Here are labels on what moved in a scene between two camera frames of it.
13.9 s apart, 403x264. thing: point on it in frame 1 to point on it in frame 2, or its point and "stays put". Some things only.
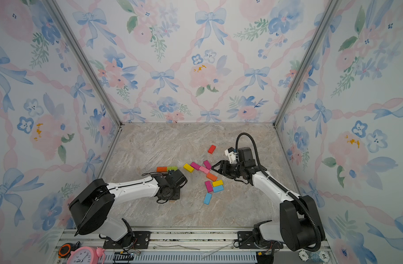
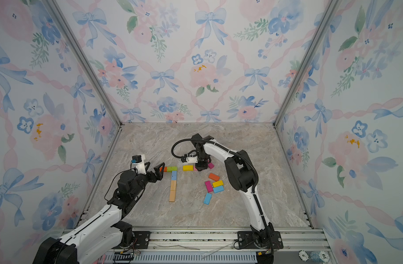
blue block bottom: x=207 y=198 stays put
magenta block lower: x=208 y=186 stays put
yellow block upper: x=188 y=168 stays put
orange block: x=211 y=176 stays put
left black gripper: x=177 y=197 to x=159 y=175
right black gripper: x=223 y=163 to x=201 y=166
